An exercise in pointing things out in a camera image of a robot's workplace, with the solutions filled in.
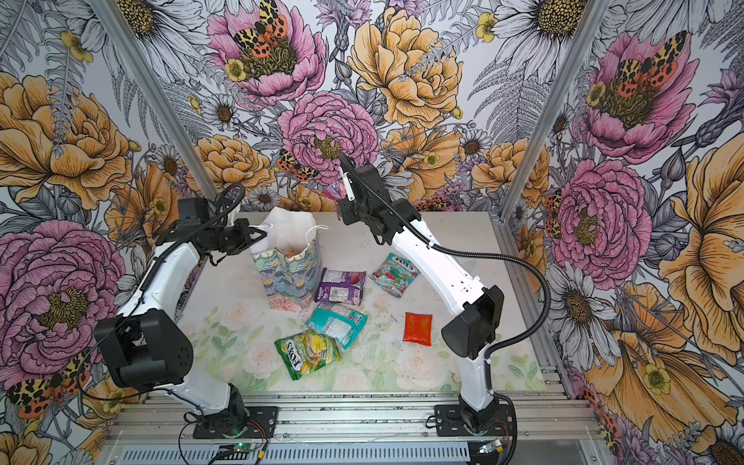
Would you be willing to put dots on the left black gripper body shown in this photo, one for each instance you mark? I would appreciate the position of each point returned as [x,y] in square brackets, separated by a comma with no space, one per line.
[232,238]

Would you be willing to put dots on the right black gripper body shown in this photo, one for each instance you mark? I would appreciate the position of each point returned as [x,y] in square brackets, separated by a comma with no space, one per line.
[354,211]

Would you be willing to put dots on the floral paper gift bag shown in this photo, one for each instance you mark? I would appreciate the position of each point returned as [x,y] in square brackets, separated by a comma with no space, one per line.
[290,284]

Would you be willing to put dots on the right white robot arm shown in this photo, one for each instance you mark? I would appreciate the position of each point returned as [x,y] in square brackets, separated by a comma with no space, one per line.
[475,309]

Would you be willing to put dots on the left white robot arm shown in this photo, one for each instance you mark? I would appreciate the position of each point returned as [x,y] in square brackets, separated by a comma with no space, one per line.
[143,347]

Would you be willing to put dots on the green red snack packet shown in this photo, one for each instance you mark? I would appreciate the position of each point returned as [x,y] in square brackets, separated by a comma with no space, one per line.
[395,275]

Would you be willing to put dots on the purple snack packet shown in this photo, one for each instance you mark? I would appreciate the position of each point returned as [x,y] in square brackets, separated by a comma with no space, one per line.
[341,287]

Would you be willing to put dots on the teal snack packet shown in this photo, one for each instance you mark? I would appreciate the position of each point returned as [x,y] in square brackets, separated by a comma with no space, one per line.
[339,322]

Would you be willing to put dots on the green Fox's candy packet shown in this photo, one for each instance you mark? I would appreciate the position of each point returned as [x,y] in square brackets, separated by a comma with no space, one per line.
[307,352]

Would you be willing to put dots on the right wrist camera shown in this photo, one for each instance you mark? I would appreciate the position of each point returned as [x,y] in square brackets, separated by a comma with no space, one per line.
[348,188]

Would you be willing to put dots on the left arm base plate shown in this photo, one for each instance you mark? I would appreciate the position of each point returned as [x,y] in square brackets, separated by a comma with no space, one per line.
[257,422]

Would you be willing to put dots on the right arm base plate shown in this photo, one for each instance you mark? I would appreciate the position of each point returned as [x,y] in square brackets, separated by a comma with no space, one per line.
[450,420]

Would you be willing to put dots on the left aluminium corner post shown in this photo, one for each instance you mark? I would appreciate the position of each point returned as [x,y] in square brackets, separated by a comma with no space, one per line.
[126,43]

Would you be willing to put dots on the aluminium corner post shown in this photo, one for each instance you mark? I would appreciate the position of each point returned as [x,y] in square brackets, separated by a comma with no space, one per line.
[126,43]
[581,45]

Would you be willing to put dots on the aluminium rail frame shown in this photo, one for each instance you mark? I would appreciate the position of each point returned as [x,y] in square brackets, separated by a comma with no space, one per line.
[363,428]

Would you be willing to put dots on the right aluminium corner post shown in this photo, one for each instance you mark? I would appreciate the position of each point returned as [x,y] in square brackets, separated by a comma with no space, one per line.
[581,45]

